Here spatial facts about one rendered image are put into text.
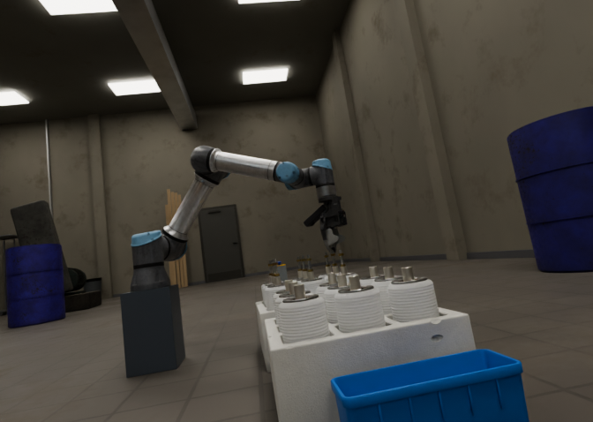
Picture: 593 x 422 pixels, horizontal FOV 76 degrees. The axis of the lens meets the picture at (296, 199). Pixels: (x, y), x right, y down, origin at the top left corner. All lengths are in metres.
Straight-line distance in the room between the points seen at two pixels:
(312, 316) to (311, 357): 0.07
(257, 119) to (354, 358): 11.66
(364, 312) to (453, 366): 0.18
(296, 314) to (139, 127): 11.99
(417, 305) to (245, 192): 10.91
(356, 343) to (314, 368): 0.09
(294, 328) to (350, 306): 0.12
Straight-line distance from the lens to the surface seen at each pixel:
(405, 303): 0.83
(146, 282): 1.60
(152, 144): 12.35
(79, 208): 12.56
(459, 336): 0.84
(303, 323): 0.77
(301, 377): 0.76
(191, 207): 1.69
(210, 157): 1.51
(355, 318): 0.79
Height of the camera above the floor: 0.34
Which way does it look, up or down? 9 degrees up
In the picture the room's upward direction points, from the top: 9 degrees counter-clockwise
